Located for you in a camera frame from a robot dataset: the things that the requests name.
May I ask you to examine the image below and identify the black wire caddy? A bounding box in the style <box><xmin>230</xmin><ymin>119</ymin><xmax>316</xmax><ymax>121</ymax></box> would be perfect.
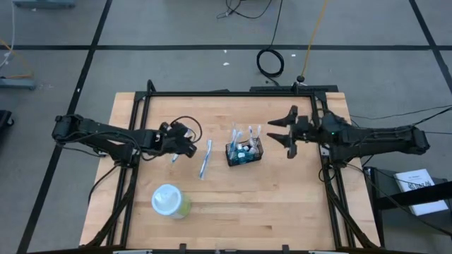
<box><xmin>225</xmin><ymin>136</ymin><xmax>265</xmax><ymax>167</ymax></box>

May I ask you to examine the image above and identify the gray table foot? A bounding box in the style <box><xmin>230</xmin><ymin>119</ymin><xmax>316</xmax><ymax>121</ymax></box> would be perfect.
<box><xmin>0</xmin><ymin>77</ymin><xmax>37</xmax><ymax>90</ymax></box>
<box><xmin>12</xmin><ymin>0</ymin><xmax>76</xmax><ymax>8</ymax></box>

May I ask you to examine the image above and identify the white floor cable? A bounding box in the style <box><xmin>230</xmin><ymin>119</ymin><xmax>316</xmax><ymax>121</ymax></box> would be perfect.
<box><xmin>0</xmin><ymin>0</ymin><xmax>17</xmax><ymax>68</ymax></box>

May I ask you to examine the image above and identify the green wipes canister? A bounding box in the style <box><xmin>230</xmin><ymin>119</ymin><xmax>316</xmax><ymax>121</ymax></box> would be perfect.
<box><xmin>150</xmin><ymin>183</ymin><xmax>192</xmax><ymax>219</ymax></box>

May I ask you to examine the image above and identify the black coiled hanging cable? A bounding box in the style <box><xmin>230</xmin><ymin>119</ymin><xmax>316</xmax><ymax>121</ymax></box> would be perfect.
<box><xmin>256</xmin><ymin>0</ymin><xmax>285</xmax><ymax>78</ymax></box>

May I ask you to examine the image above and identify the black floor plate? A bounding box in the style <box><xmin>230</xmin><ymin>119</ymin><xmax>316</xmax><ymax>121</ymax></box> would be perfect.
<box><xmin>249</xmin><ymin>84</ymin><xmax>339</xmax><ymax>93</ymax></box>

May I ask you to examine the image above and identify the yellow hanging cable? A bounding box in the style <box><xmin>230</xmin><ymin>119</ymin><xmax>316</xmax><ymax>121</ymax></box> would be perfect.
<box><xmin>296</xmin><ymin>0</ymin><xmax>330</xmax><ymax>84</ymax></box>

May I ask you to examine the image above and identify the black base cable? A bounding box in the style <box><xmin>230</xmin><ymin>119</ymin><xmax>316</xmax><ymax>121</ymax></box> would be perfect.
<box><xmin>87</xmin><ymin>164</ymin><xmax>119</xmax><ymax>205</ymax></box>
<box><xmin>317</xmin><ymin>160</ymin><xmax>342</xmax><ymax>184</ymax></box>

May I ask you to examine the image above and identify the black metal table frame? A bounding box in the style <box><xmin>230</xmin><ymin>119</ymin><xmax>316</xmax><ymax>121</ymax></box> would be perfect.
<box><xmin>84</xmin><ymin>80</ymin><xmax>381</xmax><ymax>254</ymax></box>

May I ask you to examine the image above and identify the white booklet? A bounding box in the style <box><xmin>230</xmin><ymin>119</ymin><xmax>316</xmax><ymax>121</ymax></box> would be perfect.
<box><xmin>393</xmin><ymin>168</ymin><xmax>449</xmax><ymax>217</ymax></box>

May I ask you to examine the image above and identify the black side stand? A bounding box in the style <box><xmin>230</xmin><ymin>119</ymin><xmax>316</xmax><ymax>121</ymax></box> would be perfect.
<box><xmin>367</xmin><ymin>165</ymin><xmax>452</xmax><ymax>248</ymax></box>

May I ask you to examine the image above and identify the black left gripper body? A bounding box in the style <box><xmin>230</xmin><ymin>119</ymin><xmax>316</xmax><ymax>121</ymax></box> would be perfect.
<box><xmin>154</xmin><ymin>121</ymin><xmax>184</xmax><ymax>155</ymax></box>

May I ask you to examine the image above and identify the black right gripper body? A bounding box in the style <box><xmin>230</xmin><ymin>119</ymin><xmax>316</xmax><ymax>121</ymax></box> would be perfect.
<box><xmin>295</xmin><ymin>114</ymin><xmax>323</xmax><ymax>145</ymax></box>

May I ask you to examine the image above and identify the black left base cable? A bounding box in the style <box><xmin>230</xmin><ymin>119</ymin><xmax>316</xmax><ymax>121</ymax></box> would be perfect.
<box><xmin>87</xmin><ymin>164</ymin><xmax>119</xmax><ymax>205</ymax></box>

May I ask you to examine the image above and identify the black left camera cable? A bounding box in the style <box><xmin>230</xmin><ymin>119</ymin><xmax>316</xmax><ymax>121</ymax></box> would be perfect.
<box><xmin>169</xmin><ymin>115</ymin><xmax>203</xmax><ymax>144</ymax></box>

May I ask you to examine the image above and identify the orange floor cable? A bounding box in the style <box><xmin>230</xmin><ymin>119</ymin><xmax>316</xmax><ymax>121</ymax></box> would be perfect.
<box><xmin>0</xmin><ymin>38</ymin><xmax>35</xmax><ymax>80</ymax></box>

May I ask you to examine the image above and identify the thin black floor cable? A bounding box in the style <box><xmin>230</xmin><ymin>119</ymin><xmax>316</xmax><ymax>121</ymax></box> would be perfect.
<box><xmin>409</xmin><ymin>107</ymin><xmax>452</xmax><ymax>137</ymax></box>
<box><xmin>349</xmin><ymin>104</ymin><xmax>452</xmax><ymax>121</ymax></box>

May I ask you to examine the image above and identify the black right base cable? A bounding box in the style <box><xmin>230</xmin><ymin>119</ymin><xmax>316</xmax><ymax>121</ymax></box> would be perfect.
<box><xmin>317</xmin><ymin>160</ymin><xmax>342</xmax><ymax>184</ymax></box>

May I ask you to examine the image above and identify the black floor object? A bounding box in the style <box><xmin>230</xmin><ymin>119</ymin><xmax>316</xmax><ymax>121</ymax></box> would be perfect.
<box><xmin>0</xmin><ymin>109</ymin><xmax>15</xmax><ymax>142</ymax></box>

